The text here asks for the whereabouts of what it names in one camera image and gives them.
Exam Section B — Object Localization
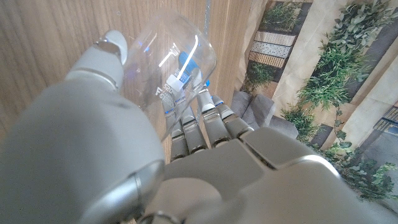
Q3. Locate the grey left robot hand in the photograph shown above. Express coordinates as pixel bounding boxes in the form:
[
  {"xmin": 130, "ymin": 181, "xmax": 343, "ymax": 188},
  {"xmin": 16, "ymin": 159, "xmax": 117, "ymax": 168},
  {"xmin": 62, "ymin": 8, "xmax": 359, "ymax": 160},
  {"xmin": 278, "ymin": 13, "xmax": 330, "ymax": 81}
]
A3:
[{"xmin": 0, "ymin": 29, "xmax": 398, "ymax": 224}]

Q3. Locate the blue binder clip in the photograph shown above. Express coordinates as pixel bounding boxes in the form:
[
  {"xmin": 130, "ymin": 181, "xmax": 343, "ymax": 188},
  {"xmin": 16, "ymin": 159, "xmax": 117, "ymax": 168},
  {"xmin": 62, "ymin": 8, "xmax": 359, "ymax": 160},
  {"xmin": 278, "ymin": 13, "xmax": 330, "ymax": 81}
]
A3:
[{"xmin": 174, "ymin": 51, "xmax": 211, "ymax": 88}]

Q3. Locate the clear glass beaker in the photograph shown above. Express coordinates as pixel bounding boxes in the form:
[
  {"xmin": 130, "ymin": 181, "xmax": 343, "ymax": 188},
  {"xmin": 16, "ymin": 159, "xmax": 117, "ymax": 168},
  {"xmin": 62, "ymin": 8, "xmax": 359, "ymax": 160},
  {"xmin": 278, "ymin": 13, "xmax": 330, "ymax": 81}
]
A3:
[{"xmin": 123, "ymin": 9, "xmax": 218, "ymax": 142}]

